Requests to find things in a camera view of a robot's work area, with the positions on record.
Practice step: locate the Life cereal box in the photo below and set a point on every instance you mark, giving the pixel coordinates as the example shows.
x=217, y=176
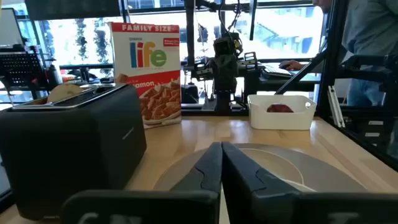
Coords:
x=146, y=56

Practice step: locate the grey computer monitor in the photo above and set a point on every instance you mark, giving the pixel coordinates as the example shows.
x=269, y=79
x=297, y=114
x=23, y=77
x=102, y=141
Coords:
x=9, y=28

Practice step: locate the person's hand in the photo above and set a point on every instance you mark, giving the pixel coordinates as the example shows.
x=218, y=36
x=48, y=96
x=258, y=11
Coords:
x=290, y=64

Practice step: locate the dark water bottle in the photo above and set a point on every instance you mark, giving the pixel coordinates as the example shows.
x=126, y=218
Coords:
x=54, y=77

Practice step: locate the person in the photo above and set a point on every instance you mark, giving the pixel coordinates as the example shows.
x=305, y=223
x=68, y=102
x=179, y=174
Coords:
x=370, y=37

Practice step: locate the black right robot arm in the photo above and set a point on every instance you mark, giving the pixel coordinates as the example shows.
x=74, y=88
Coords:
x=223, y=101

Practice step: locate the red apple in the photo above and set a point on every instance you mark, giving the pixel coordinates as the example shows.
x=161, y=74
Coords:
x=280, y=108

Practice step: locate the round grey placemat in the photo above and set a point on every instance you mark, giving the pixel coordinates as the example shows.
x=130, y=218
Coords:
x=329, y=174

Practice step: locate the black two-slot toaster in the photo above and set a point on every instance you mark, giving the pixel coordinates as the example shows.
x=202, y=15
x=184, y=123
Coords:
x=68, y=149

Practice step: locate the white plastic bin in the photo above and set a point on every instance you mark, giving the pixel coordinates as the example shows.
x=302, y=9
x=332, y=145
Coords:
x=280, y=121

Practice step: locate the beige plate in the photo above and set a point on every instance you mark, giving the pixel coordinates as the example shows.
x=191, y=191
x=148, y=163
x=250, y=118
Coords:
x=273, y=165

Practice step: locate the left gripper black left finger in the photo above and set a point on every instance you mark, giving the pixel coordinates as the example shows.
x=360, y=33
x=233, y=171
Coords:
x=208, y=174

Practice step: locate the black computer keyboard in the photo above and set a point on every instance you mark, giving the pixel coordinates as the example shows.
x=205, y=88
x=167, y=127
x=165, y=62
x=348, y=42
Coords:
x=275, y=71

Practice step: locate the round bread slice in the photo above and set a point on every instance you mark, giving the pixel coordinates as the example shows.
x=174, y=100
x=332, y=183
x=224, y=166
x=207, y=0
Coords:
x=63, y=92

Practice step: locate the black mesh chair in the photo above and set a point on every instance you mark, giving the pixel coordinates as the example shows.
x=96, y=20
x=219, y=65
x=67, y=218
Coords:
x=20, y=70

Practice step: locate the black rig frame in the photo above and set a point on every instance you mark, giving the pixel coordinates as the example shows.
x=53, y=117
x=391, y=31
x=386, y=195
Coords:
x=329, y=62

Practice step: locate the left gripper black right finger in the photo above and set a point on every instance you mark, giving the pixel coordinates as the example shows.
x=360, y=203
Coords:
x=248, y=193

